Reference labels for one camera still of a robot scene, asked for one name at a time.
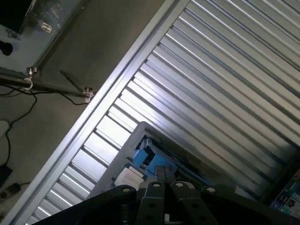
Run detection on grey parts rack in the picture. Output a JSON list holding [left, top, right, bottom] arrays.
[[90, 121, 223, 204]]

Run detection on black open PC case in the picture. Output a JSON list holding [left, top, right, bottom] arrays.
[[256, 144, 300, 220]]

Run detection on power strip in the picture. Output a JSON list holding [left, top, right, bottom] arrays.
[[0, 182, 22, 203]]

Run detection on flat black box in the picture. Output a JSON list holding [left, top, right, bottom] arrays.
[[0, 165, 14, 188]]

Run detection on black stand bar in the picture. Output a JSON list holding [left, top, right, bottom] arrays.
[[0, 69, 94, 104]]

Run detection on desk with metal frame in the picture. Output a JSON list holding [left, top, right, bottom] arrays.
[[0, 0, 92, 71]]

